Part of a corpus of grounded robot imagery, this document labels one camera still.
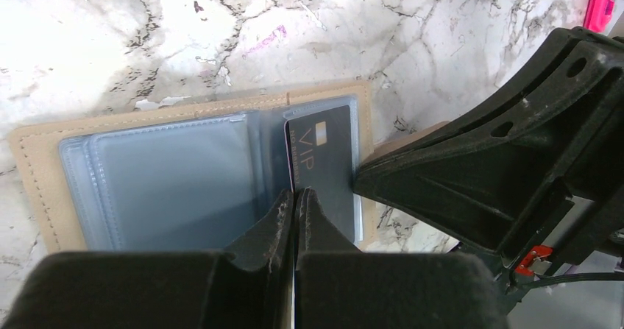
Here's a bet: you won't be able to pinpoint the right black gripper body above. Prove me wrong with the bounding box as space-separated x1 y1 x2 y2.
453 166 624 316

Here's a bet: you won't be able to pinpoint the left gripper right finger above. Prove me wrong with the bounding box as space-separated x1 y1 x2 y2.
294 188 508 328

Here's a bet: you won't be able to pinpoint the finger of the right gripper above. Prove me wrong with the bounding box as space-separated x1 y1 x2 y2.
354 27 623 256

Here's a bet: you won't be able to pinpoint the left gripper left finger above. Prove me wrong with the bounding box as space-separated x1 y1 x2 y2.
4 191 294 328

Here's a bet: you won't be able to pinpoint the beige card holder wallet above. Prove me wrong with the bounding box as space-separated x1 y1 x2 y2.
8 81 375 252

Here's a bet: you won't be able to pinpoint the black VIP credit card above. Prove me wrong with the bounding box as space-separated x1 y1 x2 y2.
284 102 362 242

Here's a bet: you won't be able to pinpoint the pink marker pen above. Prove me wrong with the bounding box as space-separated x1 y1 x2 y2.
583 0 616 32

